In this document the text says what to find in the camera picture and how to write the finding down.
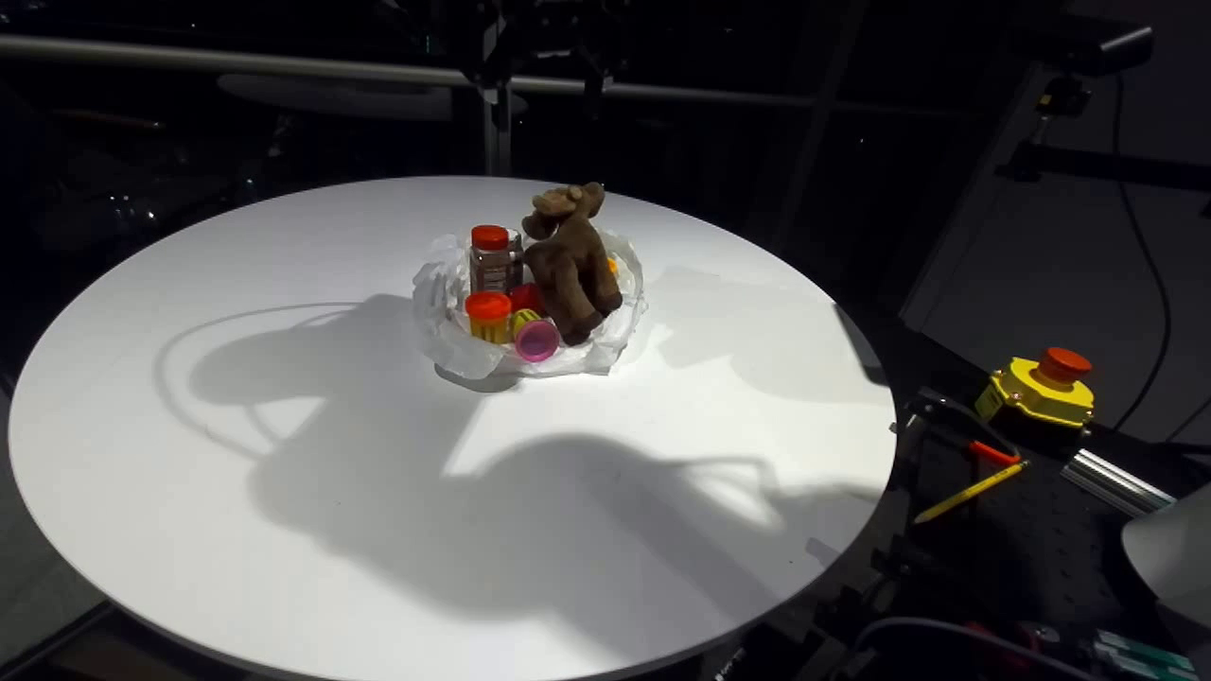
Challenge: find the brown plush moose toy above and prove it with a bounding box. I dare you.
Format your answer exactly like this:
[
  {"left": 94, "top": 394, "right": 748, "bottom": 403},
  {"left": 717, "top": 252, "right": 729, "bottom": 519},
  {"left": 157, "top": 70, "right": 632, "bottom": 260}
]
[{"left": 519, "top": 178, "right": 628, "bottom": 350}]

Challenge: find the spice jar red lid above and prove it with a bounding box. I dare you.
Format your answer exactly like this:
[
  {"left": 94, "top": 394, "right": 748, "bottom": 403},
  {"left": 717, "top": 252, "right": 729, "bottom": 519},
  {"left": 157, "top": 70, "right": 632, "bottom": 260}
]
[{"left": 464, "top": 224, "right": 514, "bottom": 298}]

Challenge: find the white plate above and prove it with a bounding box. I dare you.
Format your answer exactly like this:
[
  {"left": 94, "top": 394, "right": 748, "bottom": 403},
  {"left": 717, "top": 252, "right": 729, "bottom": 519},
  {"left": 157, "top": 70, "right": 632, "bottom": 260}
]
[{"left": 427, "top": 241, "right": 639, "bottom": 379}]

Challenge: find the crumpled clear plastic bag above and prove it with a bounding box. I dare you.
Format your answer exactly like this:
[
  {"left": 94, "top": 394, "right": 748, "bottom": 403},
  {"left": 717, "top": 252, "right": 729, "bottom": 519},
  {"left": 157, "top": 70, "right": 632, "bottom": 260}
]
[{"left": 408, "top": 224, "right": 649, "bottom": 386}]

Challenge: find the yellow pencil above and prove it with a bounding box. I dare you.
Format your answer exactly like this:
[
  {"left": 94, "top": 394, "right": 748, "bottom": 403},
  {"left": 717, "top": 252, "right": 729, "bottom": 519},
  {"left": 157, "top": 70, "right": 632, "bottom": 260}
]
[{"left": 907, "top": 460, "right": 1034, "bottom": 525}]

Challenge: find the yellow emergency stop button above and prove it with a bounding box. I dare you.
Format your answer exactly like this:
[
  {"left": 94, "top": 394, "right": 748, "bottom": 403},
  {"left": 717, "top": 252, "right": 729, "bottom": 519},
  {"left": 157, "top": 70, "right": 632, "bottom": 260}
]
[{"left": 976, "top": 345, "right": 1098, "bottom": 438}]

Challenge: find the grey horizontal bar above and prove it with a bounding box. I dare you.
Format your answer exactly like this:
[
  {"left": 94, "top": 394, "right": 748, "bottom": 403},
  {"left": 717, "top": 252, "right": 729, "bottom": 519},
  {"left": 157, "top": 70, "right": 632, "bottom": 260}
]
[{"left": 0, "top": 36, "right": 808, "bottom": 110}]

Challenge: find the silver metal cylinder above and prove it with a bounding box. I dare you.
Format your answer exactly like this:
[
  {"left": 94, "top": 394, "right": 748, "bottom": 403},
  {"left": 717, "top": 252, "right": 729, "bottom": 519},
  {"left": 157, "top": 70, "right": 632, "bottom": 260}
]
[{"left": 1063, "top": 446, "right": 1175, "bottom": 516}]

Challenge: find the white rounded shade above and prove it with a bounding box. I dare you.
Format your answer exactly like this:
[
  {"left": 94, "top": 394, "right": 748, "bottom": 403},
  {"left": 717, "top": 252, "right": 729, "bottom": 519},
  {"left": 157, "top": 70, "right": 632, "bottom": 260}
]
[{"left": 1121, "top": 484, "right": 1211, "bottom": 627}]

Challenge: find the red handled tool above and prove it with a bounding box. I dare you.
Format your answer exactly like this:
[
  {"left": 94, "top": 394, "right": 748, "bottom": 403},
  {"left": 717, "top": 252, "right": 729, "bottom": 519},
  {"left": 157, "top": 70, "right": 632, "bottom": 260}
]
[{"left": 963, "top": 434, "right": 1025, "bottom": 475}]

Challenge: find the thin black hanging cable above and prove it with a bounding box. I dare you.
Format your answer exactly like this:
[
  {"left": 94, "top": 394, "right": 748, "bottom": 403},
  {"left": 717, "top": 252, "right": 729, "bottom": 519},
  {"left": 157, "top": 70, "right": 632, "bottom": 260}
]
[{"left": 1105, "top": 72, "right": 1179, "bottom": 431}]

